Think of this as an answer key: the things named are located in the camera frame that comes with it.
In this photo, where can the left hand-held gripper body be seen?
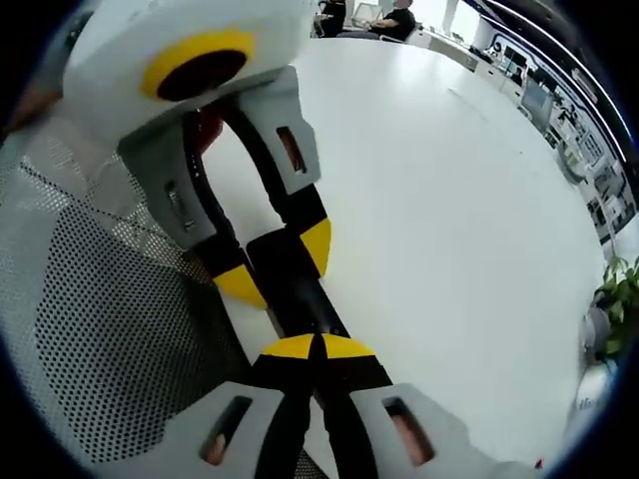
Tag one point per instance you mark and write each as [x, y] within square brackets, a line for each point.
[125, 75]

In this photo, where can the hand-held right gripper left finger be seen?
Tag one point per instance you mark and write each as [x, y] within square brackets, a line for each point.
[284, 399]

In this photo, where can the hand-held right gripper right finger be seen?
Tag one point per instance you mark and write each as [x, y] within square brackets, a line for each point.
[349, 399]

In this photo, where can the grey mesh office chair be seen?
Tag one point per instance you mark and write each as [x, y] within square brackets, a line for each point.
[100, 324]

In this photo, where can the white office desk row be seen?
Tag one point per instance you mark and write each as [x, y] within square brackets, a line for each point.
[449, 45]

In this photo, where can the white spray bottle blue top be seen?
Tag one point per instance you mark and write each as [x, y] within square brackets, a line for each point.
[594, 394]

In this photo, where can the green potted plant grey pot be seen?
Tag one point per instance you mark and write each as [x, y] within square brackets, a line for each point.
[619, 289]

